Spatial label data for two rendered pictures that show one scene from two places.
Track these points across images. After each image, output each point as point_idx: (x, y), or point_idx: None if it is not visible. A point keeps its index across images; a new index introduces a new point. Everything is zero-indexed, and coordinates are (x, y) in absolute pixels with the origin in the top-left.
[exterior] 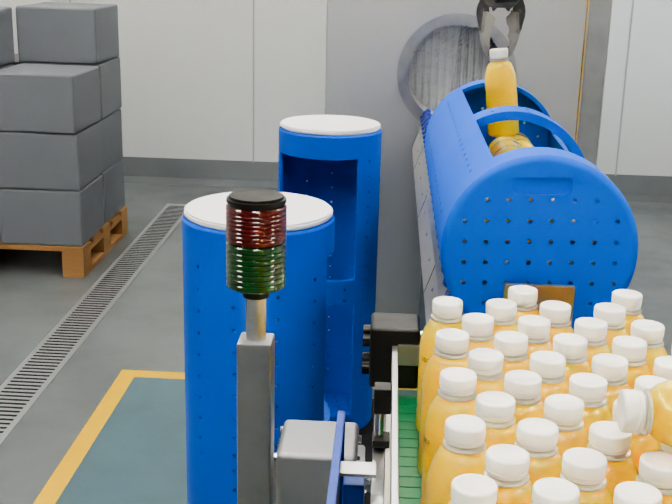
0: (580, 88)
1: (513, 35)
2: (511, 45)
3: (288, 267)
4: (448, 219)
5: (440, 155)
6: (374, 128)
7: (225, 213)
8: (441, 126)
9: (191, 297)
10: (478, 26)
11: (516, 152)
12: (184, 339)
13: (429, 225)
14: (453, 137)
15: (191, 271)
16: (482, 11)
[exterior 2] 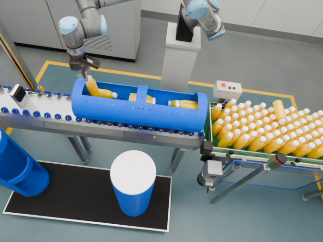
0: (9, 51)
1: (89, 70)
2: (90, 73)
3: None
4: (204, 125)
5: (144, 116)
6: None
7: (141, 180)
8: (112, 109)
9: (144, 197)
10: (84, 77)
11: (201, 105)
12: (136, 203)
13: (80, 126)
14: (145, 110)
15: (144, 195)
16: (84, 73)
